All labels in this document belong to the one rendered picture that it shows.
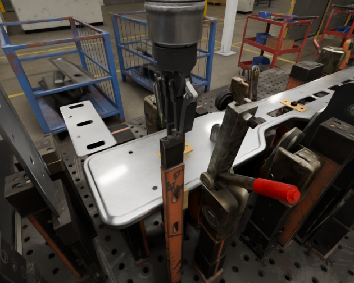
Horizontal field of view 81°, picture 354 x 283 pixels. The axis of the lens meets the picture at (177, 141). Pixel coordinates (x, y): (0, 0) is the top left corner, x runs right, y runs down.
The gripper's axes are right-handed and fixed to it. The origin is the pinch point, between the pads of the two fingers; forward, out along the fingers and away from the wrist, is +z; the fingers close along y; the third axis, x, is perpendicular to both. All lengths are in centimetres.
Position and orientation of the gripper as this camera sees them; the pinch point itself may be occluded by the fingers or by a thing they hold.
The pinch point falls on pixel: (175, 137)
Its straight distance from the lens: 47.1
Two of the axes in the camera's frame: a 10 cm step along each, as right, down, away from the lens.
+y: -5.3, -5.3, 6.6
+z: 0.0, 7.8, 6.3
